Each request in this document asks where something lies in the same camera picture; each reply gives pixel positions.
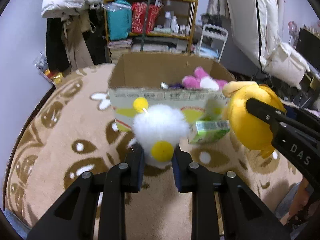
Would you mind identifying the yellow plush pouch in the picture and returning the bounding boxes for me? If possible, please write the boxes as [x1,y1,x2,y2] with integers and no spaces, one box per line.
[222,81,286,159]

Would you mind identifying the pink plush toy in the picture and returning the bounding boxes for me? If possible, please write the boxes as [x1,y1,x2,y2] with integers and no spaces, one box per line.
[182,67,228,91]

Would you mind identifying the purple hooded plush doll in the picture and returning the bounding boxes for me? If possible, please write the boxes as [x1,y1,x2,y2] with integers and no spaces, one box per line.
[169,82,185,89]

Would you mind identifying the white black fluffy plush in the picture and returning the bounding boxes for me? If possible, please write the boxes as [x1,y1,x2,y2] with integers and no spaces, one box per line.
[132,98,190,169]

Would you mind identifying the green tissue pack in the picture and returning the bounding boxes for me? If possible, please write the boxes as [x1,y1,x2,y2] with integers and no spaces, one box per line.
[188,120,230,144]

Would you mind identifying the cardboard box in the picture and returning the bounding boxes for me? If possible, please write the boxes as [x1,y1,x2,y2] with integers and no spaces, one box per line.
[108,51,235,131]

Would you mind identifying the white utility cart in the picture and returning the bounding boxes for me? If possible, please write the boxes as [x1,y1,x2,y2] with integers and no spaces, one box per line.
[194,24,228,62]

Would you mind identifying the cream white duvet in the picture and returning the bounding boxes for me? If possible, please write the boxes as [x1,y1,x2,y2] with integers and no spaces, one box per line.
[227,0,310,89]

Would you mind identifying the stack of books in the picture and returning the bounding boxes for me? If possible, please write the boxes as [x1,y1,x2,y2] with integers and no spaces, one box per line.
[107,38,133,63]

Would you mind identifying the wooden bookshelf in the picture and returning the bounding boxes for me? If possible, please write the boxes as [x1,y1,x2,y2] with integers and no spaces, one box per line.
[104,0,199,63]

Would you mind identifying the red gift bag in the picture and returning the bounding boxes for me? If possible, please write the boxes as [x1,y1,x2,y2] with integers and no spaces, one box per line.
[131,2,161,34]

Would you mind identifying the teal bag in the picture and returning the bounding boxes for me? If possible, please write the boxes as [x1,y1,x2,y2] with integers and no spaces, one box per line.
[104,0,132,41]

